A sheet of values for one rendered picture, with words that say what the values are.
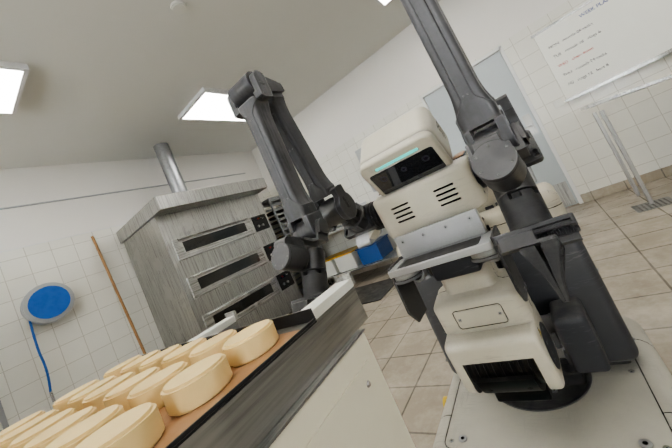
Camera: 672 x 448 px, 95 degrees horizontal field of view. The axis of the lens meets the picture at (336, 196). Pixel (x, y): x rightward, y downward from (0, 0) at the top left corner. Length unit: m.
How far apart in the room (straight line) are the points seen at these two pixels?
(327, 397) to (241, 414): 0.10
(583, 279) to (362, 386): 0.83
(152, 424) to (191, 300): 3.54
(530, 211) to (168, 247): 3.60
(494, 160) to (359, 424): 0.36
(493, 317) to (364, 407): 0.54
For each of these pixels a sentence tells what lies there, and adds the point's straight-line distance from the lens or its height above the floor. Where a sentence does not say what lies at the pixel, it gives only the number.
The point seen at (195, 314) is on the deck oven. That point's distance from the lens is 3.80.
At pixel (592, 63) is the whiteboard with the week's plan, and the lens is 4.48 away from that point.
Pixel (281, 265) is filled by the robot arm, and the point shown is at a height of 0.95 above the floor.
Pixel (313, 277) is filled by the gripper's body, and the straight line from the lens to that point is 0.69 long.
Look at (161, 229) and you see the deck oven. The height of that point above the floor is 1.69.
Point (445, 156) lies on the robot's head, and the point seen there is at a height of 1.01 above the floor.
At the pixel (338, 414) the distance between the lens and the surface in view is 0.39.
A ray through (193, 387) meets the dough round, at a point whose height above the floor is 0.92.
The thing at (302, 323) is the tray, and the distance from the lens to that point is 0.34.
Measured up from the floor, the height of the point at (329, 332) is 0.87.
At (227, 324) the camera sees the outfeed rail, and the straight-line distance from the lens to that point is 0.66.
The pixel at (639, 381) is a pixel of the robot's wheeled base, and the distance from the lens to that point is 1.22.
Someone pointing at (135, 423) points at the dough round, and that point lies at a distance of 0.26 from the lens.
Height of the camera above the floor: 0.98
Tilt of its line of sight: 4 degrees up
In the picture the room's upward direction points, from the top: 25 degrees counter-clockwise
